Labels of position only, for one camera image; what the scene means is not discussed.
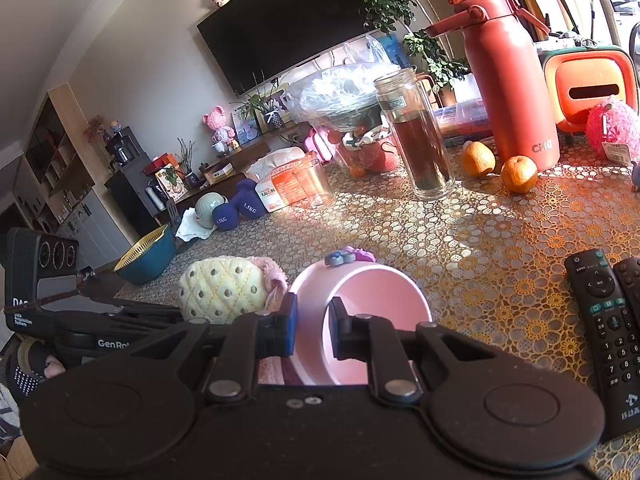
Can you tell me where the black side cabinet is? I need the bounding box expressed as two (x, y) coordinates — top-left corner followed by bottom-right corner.
(105, 162), (168, 238)

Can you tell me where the black television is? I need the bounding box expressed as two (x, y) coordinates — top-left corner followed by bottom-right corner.
(196, 0), (378, 98)

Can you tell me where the red water bottle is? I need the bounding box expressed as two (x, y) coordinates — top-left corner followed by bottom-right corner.
(425, 0), (561, 173)

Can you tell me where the vase with twigs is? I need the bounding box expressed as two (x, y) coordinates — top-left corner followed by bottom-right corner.
(177, 140), (201, 186)

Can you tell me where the orange fruit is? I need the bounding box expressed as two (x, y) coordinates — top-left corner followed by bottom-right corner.
(501, 155), (539, 194)
(461, 141), (496, 177)

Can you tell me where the dark dotted cloth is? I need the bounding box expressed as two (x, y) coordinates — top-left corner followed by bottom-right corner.
(5, 337), (66, 403)

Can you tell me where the small potted plant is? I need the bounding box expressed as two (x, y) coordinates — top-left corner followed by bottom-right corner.
(232, 72), (291, 131)

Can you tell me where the clear drinking glass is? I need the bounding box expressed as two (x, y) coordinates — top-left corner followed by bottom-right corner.
(292, 157), (336, 210)

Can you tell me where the orange and white tissue pack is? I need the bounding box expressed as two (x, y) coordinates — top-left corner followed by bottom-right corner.
(247, 147), (321, 213)

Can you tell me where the blue box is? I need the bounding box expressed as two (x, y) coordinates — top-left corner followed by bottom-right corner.
(375, 35), (406, 68)

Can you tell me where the pink bag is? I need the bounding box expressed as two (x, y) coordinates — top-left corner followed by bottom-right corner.
(305, 127), (333, 163)

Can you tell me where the black coffee machine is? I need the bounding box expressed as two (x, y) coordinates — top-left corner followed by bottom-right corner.
(105, 126), (138, 171)

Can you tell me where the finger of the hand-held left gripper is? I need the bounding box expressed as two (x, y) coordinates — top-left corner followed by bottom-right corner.
(80, 292), (185, 318)
(107, 312), (211, 336)

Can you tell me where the red printed fruit pot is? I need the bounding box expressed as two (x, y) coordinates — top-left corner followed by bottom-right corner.
(337, 130), (401, 173)

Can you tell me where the small printed picture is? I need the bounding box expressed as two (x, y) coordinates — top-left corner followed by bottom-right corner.
(232, 112), (258, 146)

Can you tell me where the pink fluffy towel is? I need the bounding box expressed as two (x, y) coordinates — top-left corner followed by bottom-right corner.
(247, 256), (301, 386)

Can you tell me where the lilac mug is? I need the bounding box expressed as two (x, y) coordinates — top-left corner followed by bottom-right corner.
(289, 247), (432, 386)

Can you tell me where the teal bowl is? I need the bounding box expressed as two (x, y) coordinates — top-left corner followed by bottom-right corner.
(116, 232), (177, 285)

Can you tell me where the clear plastic bag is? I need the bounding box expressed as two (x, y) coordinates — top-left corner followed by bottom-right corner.
(287, 62), (396, 126)

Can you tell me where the yellow strainer basket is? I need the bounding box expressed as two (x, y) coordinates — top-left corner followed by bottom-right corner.
(114, 225), (168, 271)

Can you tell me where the glass tea bottle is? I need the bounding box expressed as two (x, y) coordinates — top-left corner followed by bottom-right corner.
(374, 69), (456, 202)

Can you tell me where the wooden shelf unit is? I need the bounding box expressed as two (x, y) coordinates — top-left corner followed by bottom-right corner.
(10, 85), (118, 271)

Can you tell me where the pink bear toy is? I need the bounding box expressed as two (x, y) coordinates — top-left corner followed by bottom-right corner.
(202, 106), (236, 153)

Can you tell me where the pink fluffy toy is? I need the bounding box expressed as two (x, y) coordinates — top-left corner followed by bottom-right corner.
(586, 100), (640, 163)

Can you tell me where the clear plastic storage box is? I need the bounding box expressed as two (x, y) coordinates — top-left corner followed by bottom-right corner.
(432, 72), (493, 138)

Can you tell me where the printed calendar book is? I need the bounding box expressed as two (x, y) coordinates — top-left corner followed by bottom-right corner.
(155, 167), (188, 201)

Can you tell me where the tall green houseplant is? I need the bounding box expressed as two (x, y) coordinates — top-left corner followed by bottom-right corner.
(360, 0), (471, 93)

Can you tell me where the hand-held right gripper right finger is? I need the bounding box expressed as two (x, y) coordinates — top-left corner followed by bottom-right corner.
(327, 297), (506, 406)

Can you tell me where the white plastic bag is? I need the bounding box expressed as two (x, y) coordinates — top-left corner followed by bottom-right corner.
(345, 35), (388, 68)

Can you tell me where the white cloth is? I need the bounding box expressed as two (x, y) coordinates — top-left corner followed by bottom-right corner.
(175, 207), (221, 248)

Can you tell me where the blue dumbbell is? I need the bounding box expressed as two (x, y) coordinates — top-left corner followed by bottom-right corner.
(231, 179), (268, 218)
(212, 200), (246, 232)

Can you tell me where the orange tissue box holder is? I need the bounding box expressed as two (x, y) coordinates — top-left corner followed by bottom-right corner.
(542, 45), (640, 136)

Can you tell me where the black remote control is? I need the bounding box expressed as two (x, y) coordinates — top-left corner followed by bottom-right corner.
(612, 257), (640, 313)
(565, 249), (640, 443)

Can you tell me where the pale yellow pineapple plush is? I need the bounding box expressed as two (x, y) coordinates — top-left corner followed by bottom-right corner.
(179, 256), (268, 326)

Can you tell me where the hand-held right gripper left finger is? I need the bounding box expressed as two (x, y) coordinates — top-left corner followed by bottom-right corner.
(125, 292), (301, 405)

